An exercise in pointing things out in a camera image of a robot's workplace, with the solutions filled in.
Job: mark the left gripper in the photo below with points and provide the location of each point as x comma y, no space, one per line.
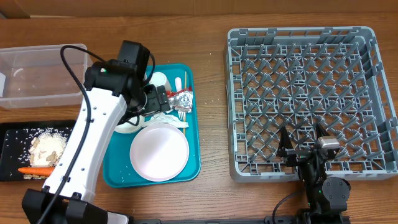
153,106

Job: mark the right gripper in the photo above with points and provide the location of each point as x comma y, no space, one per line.
296,155

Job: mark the white bowl with peanuts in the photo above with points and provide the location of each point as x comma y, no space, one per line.
131,126

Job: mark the orange carrot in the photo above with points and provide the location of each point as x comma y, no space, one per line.
39,171

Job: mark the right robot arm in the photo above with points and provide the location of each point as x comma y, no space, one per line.
327,196

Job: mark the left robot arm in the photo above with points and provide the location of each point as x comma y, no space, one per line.
113,92

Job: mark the grey dishwasher rack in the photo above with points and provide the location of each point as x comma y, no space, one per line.
298,77

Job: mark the food waste pile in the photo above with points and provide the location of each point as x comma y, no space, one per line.
44,148

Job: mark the crumpled white napkin lower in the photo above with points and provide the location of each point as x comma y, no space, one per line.
162,118

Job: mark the red sauce packet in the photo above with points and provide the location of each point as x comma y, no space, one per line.
170,93

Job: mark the crumpled aluminium foil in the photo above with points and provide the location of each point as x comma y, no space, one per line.
176,101

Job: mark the white paper cup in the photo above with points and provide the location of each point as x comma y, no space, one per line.
159,79

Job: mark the wooden chopstick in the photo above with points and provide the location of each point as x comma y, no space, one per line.
184,101

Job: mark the white round plate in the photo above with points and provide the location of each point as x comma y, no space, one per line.
159,152

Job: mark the teal plastic tray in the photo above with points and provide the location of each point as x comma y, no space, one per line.
118,171

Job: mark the clear plastic bin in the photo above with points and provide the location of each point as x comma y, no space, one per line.
35,76

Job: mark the black plastic bin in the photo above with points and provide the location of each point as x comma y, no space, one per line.
16,140

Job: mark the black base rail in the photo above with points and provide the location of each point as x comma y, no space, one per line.
202,221

